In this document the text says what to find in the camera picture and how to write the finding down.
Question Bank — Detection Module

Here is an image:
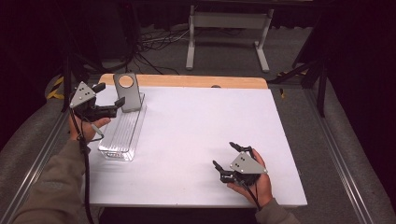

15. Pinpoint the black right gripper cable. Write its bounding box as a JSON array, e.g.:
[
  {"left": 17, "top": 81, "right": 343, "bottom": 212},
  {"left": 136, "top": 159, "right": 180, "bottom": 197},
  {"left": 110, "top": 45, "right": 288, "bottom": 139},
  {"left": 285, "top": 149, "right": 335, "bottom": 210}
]
[{"left": 240, "top": 181, "right": 263, "bottom": 213}]

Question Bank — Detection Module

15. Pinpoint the clear plastic ribbed container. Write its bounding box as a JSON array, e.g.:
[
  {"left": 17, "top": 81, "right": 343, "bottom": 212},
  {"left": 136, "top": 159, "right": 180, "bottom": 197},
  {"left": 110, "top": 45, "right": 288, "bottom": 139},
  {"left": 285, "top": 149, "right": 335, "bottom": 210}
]
[{"left": 97, "top": 91, "right": 149, "bottom": 162}]

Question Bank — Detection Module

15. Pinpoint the white metal stand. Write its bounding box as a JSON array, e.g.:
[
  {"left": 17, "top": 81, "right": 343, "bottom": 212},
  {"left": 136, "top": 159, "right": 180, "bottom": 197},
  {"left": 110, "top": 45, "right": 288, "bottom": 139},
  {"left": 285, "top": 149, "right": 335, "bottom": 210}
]
[{"left": 185, "top": 4, "right": 276, "bottom": 74}]

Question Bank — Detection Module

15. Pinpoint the wooden table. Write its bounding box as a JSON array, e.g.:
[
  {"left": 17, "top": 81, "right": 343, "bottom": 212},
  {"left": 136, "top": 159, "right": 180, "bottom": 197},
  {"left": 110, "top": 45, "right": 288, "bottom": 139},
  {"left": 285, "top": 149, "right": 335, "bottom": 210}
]
[{"left": 97, "top": 73, "right": 269, "bottom": 91}]

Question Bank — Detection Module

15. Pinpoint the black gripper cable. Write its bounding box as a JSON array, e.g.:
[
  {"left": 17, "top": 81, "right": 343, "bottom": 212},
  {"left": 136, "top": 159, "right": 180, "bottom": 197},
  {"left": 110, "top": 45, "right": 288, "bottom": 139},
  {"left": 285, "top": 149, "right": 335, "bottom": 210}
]
[
  {"left": 68, "top": 106, "right": 97, "bottom": 224},
  {"left": 240, "top": 181, "right": 263, "bottom": 213}
]

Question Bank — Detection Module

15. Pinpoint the white board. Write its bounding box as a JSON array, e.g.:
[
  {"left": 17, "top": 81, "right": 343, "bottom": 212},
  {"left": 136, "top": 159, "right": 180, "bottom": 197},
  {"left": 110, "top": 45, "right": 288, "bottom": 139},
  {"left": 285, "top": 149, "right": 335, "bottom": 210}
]
[{"left": 79, "top": 84, "right": 309, "bottom": 209}]

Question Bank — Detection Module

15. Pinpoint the black tripod stand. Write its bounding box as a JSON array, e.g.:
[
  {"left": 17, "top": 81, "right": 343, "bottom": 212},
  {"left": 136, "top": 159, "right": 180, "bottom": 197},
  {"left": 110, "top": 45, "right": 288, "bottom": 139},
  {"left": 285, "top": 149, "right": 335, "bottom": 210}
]
[
  {"left": 59, "top": 49, "right": 108, "bottom": 114},
  {"left": 266, "top": 54, "right": 330, "bottom": 119}
]

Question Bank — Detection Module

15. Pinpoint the person's right hand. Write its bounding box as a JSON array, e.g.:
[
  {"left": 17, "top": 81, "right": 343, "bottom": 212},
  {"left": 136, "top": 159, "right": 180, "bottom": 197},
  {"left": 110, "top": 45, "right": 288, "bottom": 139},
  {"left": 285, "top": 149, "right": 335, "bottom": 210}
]
[{"left": 225, "top": 147, "right": 274, "bottom": 209}]

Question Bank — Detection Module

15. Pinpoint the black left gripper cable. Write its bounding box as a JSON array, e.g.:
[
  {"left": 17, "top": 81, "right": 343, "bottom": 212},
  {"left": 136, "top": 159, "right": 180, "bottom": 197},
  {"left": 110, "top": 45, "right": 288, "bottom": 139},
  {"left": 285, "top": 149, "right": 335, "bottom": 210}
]
[{"left": 68, "top": 106, "right": 97, "bottom": 224}]

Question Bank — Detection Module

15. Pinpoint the bundle of floor cables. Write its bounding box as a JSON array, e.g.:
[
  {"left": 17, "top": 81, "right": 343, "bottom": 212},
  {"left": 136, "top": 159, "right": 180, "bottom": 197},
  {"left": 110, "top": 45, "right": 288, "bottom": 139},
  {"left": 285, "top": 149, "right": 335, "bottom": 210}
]
[{"left": 134, "top": 26, "right": 191, "bottom": 77}]

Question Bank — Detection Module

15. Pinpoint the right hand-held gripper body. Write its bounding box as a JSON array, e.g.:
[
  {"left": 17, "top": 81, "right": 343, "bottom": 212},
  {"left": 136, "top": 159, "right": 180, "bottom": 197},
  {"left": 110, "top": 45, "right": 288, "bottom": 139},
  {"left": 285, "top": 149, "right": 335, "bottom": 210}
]
[{"left": 219, "top": 145, "right": 269, "bottom": 188}]

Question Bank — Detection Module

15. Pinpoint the grey cable plug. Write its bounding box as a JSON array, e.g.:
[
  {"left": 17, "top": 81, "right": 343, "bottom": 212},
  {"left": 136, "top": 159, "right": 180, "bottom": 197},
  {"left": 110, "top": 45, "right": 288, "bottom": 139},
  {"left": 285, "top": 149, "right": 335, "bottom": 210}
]
[{"left": 89, "top": 122, "right": 106, "bottom": 138}]

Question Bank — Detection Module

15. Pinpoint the silver rectangular lid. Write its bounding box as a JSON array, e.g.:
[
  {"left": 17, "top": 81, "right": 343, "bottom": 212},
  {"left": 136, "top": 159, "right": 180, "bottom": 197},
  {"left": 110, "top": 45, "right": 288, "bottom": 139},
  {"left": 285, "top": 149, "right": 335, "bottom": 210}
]
[{"left": 112, "top": 72, "right": 143, "bottom": 114}]

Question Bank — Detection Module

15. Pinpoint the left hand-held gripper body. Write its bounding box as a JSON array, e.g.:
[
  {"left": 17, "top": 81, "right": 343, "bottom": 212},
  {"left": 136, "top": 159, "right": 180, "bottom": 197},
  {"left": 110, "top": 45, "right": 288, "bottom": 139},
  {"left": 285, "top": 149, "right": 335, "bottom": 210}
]
[{"left": 68, "top": 80, "right": 120, "bottom": 123}]

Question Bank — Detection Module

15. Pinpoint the metal floor rail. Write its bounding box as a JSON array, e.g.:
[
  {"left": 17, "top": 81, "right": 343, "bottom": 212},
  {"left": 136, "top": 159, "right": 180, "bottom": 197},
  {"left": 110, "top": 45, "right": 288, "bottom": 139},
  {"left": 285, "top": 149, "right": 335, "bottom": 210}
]
[
  {"left": 0, "top": 83, "right": 94, "bottom": 224},
  {"left": 302, "top": 88, "right": 376, "bottom": 224}
]

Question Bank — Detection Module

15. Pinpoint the person's left hand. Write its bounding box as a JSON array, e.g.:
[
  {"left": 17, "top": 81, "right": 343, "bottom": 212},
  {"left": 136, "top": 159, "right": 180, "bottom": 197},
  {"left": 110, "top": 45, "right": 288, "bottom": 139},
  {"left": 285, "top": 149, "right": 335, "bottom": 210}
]
[{"left": 67, "top": 114, "right": 112, "bottom": 145}]

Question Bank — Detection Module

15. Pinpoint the yellow black floor tape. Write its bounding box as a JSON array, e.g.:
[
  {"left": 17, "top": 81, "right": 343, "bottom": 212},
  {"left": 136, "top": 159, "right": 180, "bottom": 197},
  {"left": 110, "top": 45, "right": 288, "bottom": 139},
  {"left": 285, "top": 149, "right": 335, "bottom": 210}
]
[{"left": 46, "top": 76, "right": 73, "bottom": 102}]

